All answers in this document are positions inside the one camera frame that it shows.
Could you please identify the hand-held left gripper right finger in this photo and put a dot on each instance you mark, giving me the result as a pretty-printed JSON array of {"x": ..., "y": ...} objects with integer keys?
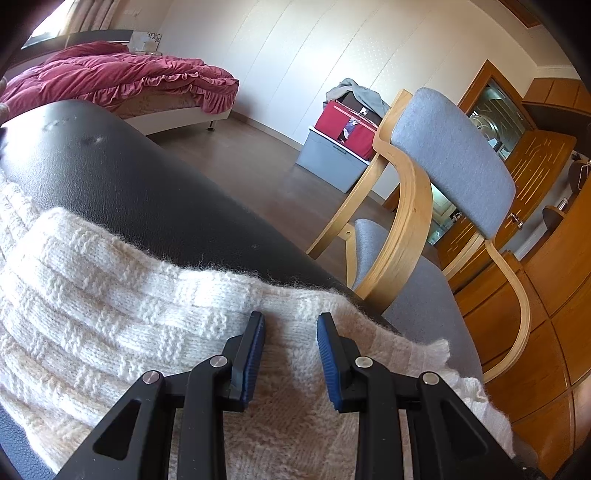
[{"x": 330, "y": 364}]

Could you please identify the white knit sweater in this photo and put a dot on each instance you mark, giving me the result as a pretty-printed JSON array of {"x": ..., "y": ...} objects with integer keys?
[{"x": 115, "y": 295}]

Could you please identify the dark grey headboard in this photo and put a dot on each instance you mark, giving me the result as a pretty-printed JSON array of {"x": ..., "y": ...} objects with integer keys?
[{"x": 92, "y": 36}]

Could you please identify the beige patterned curtain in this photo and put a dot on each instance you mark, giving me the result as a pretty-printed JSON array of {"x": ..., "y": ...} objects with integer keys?
[{"x": 92, "y": 16}]

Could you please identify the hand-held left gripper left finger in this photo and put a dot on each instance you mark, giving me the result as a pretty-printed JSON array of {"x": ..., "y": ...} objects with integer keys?
[{"x": 254, "y": 355}]

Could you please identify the wooden chair with grey cushions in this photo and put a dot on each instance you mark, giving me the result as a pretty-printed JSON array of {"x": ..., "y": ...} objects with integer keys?
[{"x": 452, "y": 152}]

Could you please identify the red ruffled quilt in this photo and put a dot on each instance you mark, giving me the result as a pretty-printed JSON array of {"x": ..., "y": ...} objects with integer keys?
[{"x": 115, "y": 74}]

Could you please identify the bright window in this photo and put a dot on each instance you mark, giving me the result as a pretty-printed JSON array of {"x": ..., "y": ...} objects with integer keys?
[{"x": 55, "y": 18}]

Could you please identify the white floral nightstand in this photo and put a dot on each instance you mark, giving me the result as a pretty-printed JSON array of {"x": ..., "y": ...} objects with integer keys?
[{"x": 145, "y": 44}]

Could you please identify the red fabric storage box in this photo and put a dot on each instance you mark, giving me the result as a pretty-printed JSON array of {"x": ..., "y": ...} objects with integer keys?
[{"x": 337, "y": 127}]

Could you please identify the grey plastic storage box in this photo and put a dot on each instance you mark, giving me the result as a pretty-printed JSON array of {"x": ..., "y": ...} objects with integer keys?
[{"x": 328, "y": 161}]

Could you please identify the grey garment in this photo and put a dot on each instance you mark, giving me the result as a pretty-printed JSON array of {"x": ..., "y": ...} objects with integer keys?
[{"x": 364, "y": 97}]

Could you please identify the wooden wardrobe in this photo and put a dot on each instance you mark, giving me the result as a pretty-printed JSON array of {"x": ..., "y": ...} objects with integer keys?
[{"x": 531, "y": 323}]

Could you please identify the wooden door with glass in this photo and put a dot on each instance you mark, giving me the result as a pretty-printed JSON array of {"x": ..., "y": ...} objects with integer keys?
[{"x": 496, "y": 108}]

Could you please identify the beige bed frame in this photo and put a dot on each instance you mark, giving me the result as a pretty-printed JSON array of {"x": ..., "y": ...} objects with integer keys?
[{"x": 175, "y": 115}]

